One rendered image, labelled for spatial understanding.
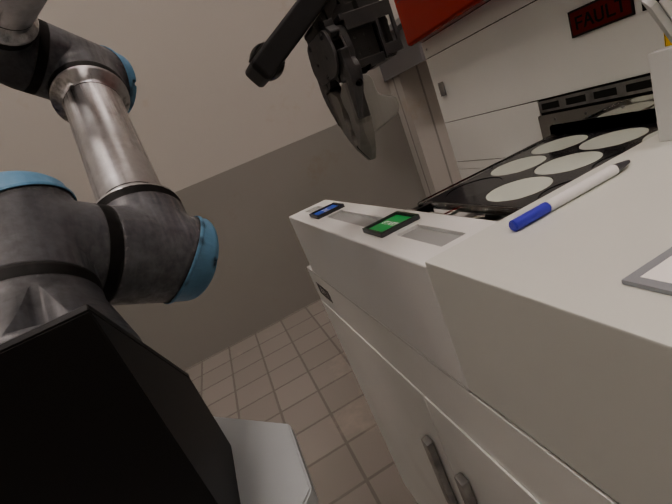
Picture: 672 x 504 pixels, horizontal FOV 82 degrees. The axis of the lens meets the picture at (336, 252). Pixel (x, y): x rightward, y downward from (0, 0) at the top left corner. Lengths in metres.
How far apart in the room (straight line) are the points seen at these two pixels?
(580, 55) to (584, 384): 0.79
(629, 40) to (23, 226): 0.93
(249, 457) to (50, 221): 0.31
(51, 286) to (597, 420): 0.40
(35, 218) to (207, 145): 2.29
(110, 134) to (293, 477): 0.50
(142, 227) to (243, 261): 2.27
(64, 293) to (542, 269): 0.36
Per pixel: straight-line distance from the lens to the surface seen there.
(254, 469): 0.46
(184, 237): 0.51
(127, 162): 0.61
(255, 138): 2.72
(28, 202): 0.46
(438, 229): 0.44
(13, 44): 0.76
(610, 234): 0.32
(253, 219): 2.71
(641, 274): 0.26
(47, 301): 0.38
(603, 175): 0.42
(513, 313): 0.28
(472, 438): 0.51
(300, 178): 2.75
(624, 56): 0.94
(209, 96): 2.74
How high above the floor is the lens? 1.10
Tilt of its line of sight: 17 degrees down
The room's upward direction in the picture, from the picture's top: 23 degrees counter-clockwise
